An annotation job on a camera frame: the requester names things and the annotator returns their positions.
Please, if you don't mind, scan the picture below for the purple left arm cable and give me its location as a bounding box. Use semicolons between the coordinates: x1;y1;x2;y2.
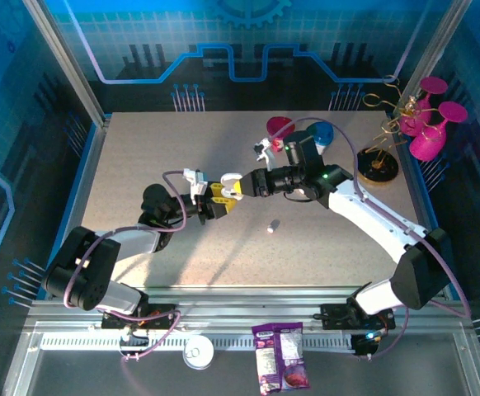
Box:
63;169;190;396

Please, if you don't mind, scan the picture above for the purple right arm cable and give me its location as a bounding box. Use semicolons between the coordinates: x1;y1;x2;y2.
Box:
271;117;473;321

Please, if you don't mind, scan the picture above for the white slotted cable duct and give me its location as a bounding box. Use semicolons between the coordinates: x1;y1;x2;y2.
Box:
40;332;359;351

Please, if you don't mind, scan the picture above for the pink plastic wine glass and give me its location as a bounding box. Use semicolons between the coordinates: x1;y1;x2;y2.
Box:
400;76;449;137
408;101;470;162
266;116;295;152

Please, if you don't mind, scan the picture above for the purple snack bag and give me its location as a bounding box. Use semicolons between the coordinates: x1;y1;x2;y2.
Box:
251;321;312;396

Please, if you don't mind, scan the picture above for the aluminium frame rail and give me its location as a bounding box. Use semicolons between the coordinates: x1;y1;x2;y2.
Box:
25;286;464;331

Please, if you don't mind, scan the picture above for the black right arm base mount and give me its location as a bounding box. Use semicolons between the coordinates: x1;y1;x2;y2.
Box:
319;302;397;331

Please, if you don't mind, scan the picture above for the white round lid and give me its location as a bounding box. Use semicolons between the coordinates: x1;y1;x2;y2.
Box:
181;334;215;371

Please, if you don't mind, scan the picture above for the aluminium frame post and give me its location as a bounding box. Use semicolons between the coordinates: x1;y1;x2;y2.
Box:
398;0;472;111
21;0;111;127

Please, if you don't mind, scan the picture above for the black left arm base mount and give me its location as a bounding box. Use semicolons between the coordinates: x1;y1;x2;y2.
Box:
101;303;180;331

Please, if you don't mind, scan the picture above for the gold wire glass rack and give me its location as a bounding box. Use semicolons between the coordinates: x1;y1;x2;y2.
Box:
355;73;441;186

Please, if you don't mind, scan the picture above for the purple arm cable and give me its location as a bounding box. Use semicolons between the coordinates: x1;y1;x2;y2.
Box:
271;117;473;321
63;169;190;396

